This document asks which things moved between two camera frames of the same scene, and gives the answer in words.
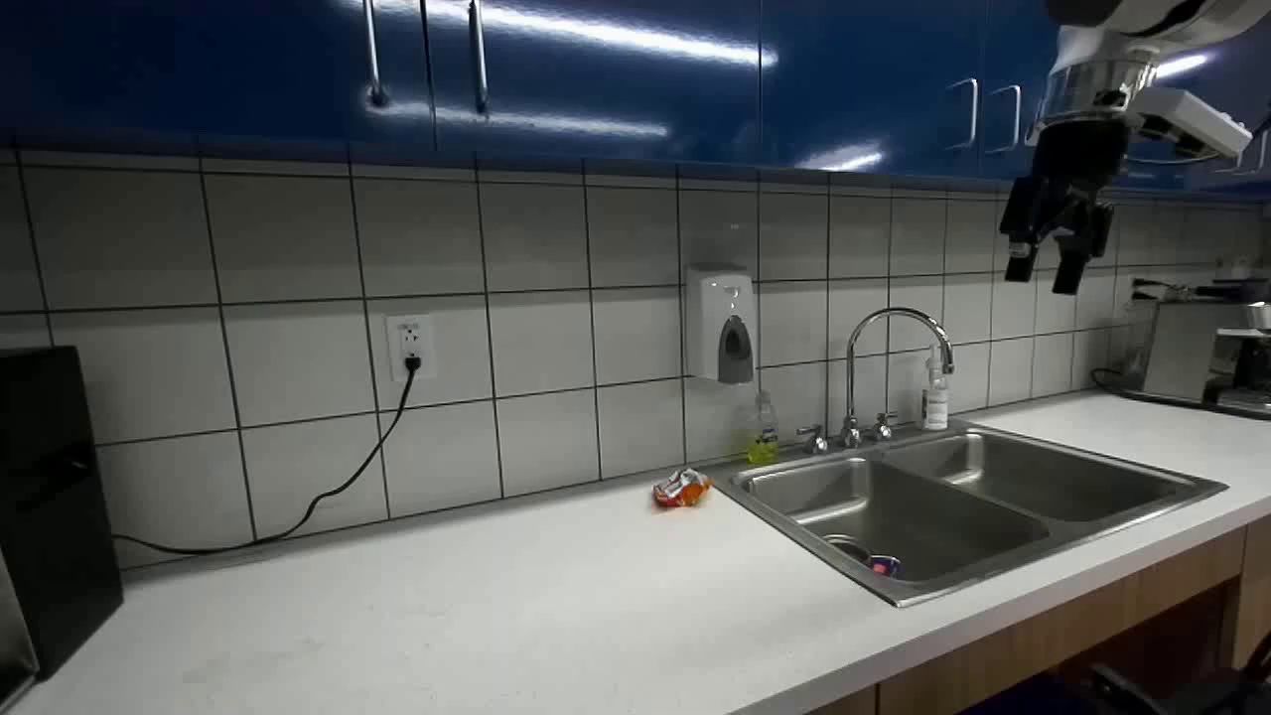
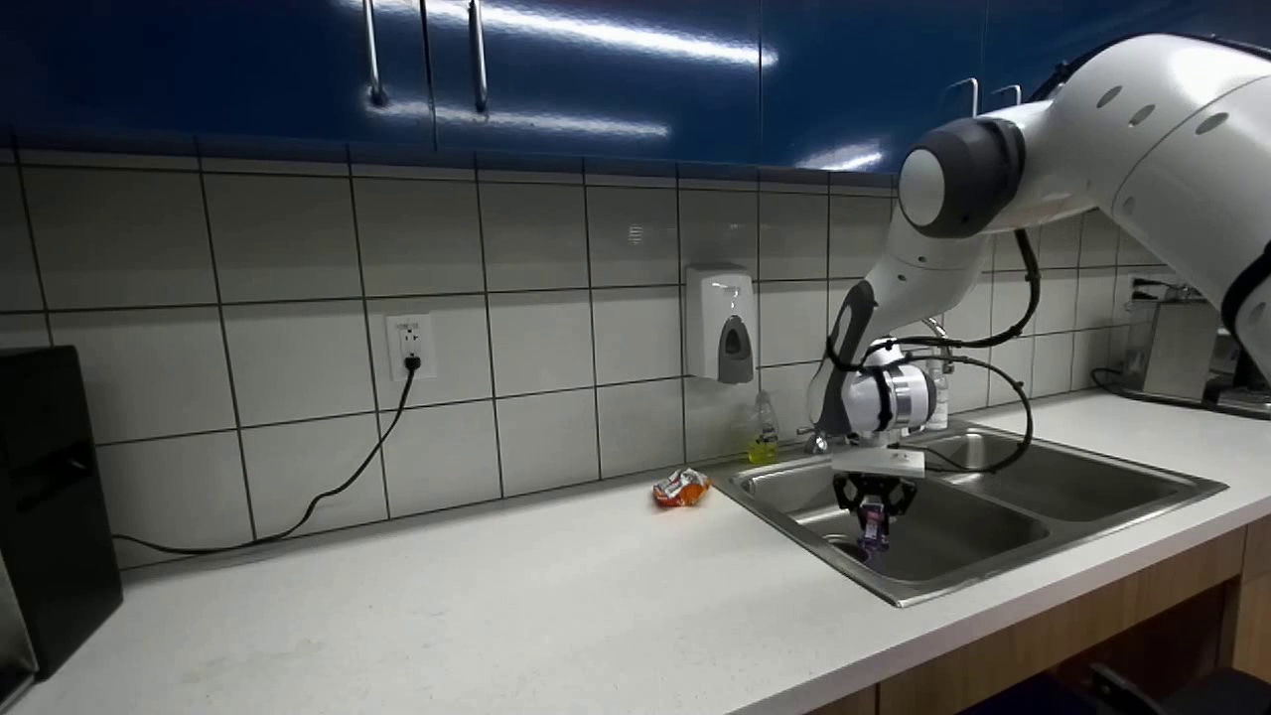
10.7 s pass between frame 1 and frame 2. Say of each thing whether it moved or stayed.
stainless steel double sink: stayed
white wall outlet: stayed
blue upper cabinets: stayed
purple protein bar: moved
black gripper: moved
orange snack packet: stayed
